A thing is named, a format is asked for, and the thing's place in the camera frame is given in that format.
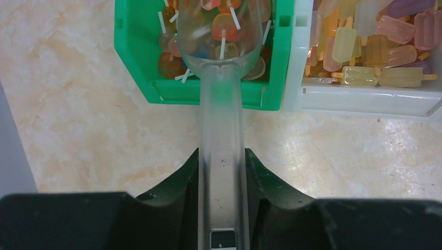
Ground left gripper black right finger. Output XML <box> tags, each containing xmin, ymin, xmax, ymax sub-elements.
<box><xmin>245</xmin><ymin>149</ymin><xmax>441</xmax><ymax>249</ymax></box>

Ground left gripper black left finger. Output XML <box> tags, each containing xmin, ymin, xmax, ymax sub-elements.
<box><xmin>1</xmin><ymin>151</ymin><xmax>199</xmax><ymax>249</ymax></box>

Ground clear plastic scoop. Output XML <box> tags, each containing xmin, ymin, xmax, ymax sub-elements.
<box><xmin>178</xmin><ymin>1</ymin><xmax>263</xmax><ymax>249</ymax></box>

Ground white bin orange candies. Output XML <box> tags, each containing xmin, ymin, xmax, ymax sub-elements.
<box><xmin>281</xmin><ymin>1</ymin><xmax>441</xmax><ymax>122</ymax></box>

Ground green candy bin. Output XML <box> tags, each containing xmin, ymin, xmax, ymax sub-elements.
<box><xmin>114</xmin><ymin>1</ymin><xmax>296</xmax><ymax>111</ymax></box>

